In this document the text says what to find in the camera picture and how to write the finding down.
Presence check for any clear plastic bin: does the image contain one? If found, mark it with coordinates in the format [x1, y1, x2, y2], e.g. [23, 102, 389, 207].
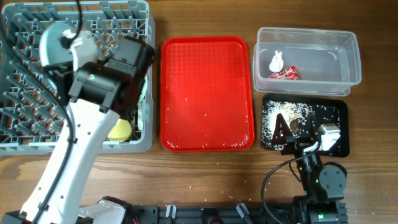
[252, 27, 362, 96]

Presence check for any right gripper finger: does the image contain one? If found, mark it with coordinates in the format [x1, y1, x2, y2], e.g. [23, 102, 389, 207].
[307, 112, 320, 137]
[272, 113, 293, 145]

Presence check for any white napkin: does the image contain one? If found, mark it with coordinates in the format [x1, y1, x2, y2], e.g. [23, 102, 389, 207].
[269, 50, 284, 73]

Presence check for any black plastic tray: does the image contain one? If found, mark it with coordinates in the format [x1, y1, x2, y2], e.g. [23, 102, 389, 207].
[262, 93, 350, 157]

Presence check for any red snack wrapper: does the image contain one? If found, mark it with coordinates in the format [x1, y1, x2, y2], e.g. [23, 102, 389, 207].
[269, 65, 300, 80]

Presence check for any grey dishwasher rack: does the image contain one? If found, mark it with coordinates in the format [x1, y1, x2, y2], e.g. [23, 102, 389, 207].
[1, 1, 155, 156]

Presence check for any white plastic spoon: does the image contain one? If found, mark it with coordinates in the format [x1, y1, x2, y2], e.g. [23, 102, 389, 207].
[137, 101, 144, 131]

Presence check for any yellow cup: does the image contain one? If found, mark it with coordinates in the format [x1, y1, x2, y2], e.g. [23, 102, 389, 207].
[108, 119, 132, 142]

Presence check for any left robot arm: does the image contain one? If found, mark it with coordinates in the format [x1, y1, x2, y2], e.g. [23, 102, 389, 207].
[2, 34, 155, 223]

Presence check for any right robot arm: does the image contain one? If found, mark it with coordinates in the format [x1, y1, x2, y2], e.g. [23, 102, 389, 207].
[272, 113, 347, 203]

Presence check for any red plastic tray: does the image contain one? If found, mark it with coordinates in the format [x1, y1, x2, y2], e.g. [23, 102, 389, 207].
[160, 36, 255, 152]

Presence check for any light blue plate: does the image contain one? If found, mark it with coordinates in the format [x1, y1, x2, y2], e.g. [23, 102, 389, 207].
[138, 75, 148, 103]

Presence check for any light blue bowl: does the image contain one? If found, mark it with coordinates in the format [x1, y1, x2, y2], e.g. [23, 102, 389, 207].
[39, 22, 73, 67]

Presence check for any food scraps and rice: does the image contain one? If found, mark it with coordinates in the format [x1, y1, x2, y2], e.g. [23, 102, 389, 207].
[261, 100, 340, 151]

